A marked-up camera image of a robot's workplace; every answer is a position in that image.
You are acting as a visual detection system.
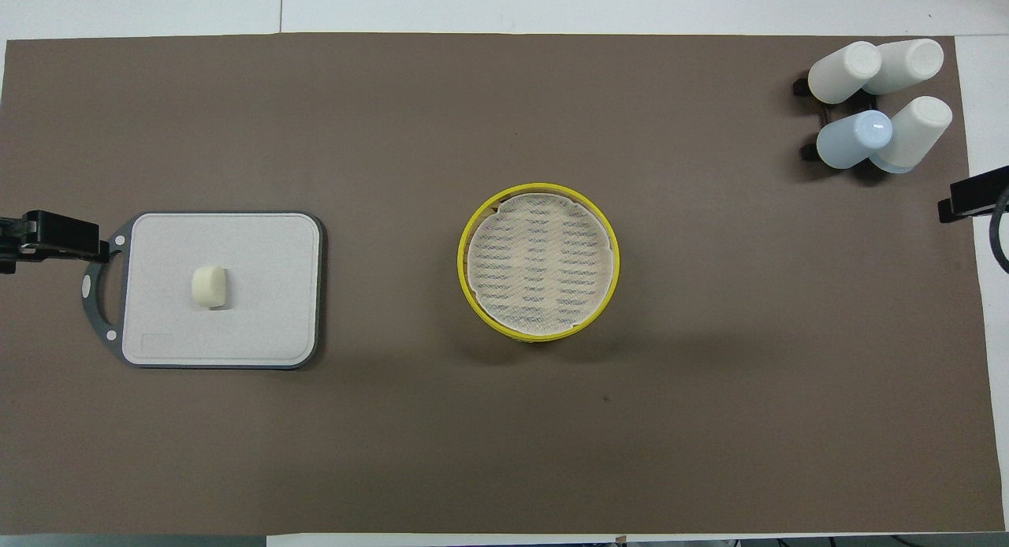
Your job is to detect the white mesh steamer liner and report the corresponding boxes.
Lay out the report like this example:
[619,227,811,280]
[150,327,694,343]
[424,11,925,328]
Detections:
[467,194,616,334]

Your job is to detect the yellow-rimmed bamboo steamer tier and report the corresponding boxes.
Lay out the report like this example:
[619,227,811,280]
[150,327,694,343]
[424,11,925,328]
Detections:
[457,183,621,344]

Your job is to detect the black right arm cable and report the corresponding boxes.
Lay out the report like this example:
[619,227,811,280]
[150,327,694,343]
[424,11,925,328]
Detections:
[988,186,1009,274]

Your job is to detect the black cup rack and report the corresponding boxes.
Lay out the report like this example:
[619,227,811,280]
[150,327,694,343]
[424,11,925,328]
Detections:
[792,73,888,177]

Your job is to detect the white plastic cup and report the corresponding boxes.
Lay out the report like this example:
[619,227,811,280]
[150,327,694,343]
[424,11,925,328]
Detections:
[869,96,953,174]
[808,41,883,105]
[863,39,945,96]

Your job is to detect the white cutting board grey frame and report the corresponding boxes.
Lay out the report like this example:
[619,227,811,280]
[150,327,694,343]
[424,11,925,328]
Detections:
[81,210,326,370]

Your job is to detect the cream steamed bun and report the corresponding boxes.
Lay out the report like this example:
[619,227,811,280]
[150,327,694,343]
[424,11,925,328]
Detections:
[192,265,229,310]

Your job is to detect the brown table mat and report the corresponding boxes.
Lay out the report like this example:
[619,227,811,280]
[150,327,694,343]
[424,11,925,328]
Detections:
[0,32,1006,536]

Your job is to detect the light blue plastic cup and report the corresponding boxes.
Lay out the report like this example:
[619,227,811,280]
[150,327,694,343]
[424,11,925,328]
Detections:
[816,110,893,170]

